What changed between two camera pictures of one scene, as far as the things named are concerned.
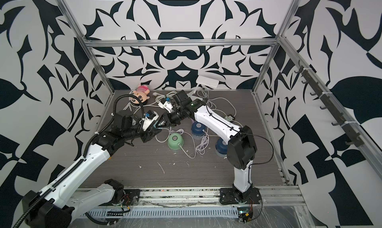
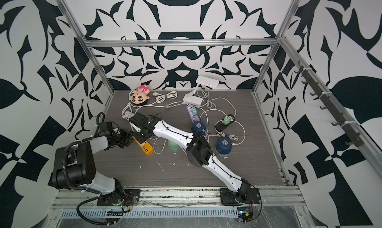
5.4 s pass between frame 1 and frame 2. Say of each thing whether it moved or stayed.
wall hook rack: stayed
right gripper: moved
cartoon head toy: stayed
